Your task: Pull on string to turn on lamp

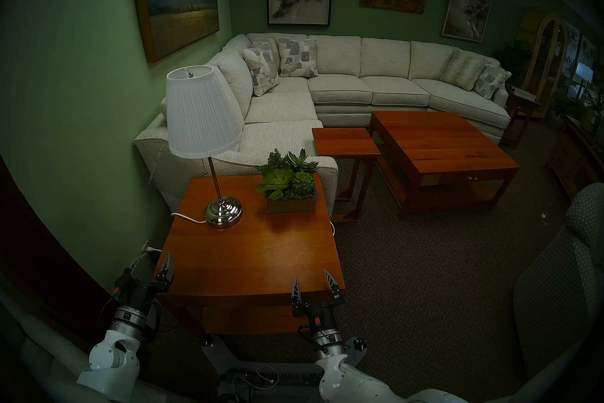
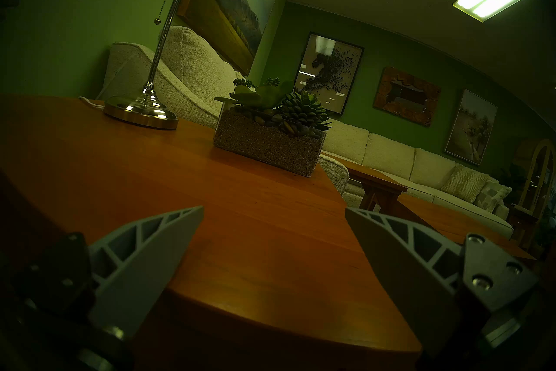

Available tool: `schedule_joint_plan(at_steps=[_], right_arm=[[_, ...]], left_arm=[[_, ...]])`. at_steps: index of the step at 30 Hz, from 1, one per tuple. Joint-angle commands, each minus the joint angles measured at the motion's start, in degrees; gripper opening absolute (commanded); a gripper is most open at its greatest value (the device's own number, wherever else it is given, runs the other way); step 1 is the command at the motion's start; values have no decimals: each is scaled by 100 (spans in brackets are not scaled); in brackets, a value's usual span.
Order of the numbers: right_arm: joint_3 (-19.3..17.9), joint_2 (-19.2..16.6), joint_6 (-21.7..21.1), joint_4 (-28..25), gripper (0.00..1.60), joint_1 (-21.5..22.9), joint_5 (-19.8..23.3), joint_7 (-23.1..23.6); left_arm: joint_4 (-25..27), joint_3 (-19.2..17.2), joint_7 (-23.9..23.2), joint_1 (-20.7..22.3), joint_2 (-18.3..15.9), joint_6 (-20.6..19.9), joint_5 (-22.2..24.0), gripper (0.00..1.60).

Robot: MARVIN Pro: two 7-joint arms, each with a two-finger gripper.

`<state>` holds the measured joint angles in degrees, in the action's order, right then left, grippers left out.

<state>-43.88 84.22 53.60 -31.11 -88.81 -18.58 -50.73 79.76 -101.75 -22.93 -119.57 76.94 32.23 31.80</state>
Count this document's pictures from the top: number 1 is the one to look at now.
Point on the grey robot base frame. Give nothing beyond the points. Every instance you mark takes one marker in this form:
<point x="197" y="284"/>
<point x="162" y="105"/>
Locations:
<point x="222" y="362"/>

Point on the striped beige throw pillow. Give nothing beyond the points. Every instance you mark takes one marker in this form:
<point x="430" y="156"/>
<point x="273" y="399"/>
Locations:
<point x="462" y="70"/>
<point x="275" y="50"/>

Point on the wooden end table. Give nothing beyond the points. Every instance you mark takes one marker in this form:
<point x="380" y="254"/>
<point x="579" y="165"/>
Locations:
<point x="264" y="251"/>

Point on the large wooden coffee table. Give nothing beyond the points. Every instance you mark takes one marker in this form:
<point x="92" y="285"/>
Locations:
<point x="439" y="142"/>

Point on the dark leafy floor plant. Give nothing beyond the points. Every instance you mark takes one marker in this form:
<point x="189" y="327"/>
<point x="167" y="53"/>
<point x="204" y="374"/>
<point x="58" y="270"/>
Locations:
<point x="512" y="59"/>

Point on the green patterned armchair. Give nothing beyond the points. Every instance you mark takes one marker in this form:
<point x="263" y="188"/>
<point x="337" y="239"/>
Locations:
<point x="557" y="284"/>

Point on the white wall outlet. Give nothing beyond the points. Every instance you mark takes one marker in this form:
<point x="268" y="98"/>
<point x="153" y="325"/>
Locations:
<point x="147" y="246"/>

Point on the succulent planter glass box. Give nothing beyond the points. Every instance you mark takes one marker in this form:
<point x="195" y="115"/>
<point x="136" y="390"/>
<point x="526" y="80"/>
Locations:
<point x="289" y="185"/>

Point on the grey patterned throw pillow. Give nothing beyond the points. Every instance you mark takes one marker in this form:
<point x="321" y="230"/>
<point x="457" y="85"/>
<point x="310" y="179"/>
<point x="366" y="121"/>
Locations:
<point x="490" y="81"/>
<point x="298" y="57"/>
<point x="260" y="69"/>

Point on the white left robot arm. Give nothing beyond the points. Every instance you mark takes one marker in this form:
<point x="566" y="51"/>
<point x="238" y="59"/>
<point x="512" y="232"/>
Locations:
<point x="111" y="359"/>

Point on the dark wooden corner table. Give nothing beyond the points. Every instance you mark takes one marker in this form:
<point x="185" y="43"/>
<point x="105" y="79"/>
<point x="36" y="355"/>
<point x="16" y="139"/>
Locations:
<point x="519" y="107"/>

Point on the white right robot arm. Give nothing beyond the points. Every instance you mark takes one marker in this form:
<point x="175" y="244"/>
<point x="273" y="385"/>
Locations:
<point x="339" y="378"/>

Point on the framed tree landscape painting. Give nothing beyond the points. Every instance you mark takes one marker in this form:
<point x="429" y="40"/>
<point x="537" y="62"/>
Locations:
<point x="468" y="4"/>

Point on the wooden dresser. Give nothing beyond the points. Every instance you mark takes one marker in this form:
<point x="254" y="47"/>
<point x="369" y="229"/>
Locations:
<point x="573" y="156"/>

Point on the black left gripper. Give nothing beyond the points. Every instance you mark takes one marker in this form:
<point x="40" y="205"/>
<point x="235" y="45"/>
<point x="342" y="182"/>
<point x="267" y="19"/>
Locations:
<point x="137" y="293"/>

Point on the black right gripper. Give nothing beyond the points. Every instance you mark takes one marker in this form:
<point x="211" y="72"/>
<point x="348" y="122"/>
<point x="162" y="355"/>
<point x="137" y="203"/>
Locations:
<point x="321" y="314"/>

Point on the cream sectional sofa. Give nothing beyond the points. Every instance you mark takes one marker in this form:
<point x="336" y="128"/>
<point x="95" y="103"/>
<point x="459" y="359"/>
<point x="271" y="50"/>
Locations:
<point x="339" y="88"/>

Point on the chrome lamp with white shade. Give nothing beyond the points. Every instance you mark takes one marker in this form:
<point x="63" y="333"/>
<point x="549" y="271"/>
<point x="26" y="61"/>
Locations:
<point x="200" y="116"/>

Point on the background lamp white shade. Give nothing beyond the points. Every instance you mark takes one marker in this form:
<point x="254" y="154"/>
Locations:
<point x="583" y="72"/>

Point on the arched wooden display cabinet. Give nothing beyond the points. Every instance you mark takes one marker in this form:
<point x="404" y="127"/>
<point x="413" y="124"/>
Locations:
<point x="542" y="57"/>

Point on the small wooden side table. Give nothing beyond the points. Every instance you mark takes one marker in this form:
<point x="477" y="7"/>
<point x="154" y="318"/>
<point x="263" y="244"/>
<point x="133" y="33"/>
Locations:
<point x="344" y="141"/>

